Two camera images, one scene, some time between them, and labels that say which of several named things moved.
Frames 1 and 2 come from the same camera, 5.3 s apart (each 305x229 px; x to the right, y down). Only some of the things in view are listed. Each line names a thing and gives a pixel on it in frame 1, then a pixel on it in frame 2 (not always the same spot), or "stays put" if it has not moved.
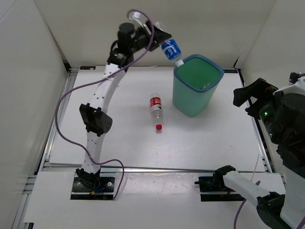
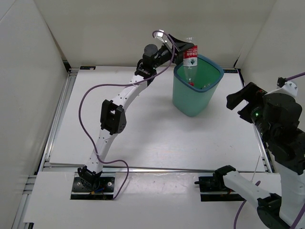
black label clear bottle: x=205 y=86 stays put
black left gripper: x=159 y=35 to x=181 y=45
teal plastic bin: x=194 y=84 stays put
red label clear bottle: x=157 y=110 to x=190 y=62
